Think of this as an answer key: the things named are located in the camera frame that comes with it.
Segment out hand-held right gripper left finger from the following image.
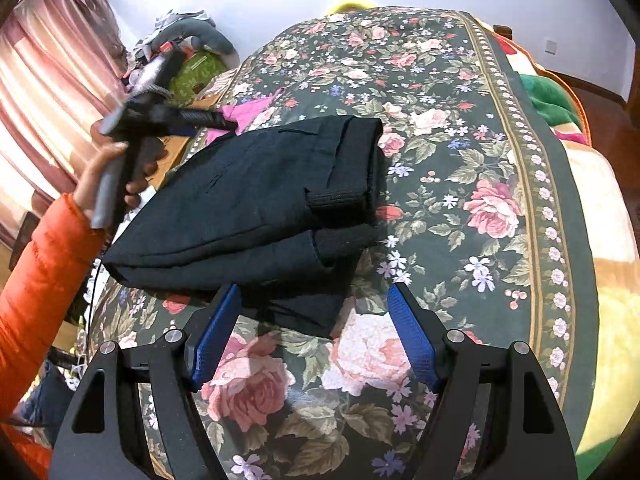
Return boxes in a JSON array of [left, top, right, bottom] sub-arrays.
[[47, 282, 243, 480]]

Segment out wooden lap desk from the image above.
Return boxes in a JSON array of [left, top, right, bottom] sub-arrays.
[[150, 125, 202, 187]]

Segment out pink cloth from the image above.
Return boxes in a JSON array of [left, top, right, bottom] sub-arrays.
[[207, 87, 287, 146]]

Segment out black pants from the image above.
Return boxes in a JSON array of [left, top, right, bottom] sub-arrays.
[[102, 115, 386, 339]]

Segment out grey plush toy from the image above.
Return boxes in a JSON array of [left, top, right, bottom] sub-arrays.
[[160, 19, 240, 69]]

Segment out person's left hand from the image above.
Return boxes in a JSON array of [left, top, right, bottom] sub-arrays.
[[74, 117, 161, 231]]

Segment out striped cloth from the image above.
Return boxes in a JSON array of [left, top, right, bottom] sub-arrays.
[[202, 67, 242, 99]]

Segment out dark floral blanket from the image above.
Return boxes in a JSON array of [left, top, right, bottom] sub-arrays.
[[82, 6, 601, 480]]

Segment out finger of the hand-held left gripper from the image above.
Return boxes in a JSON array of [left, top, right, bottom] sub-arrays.
[[171, 106, 239, 133]]

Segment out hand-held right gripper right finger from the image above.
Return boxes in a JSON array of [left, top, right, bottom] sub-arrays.
[[386, 282, 583, 480]]

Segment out pile of clothes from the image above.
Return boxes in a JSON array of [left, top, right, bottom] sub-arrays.
[[132, 10, 211, 63]]

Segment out colourful fleece blanket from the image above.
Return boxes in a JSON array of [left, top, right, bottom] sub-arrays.
[[492, 35, 640, 471]]

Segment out pink striped curtain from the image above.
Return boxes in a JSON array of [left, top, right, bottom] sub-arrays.
[[0, 0, 132, 257]]

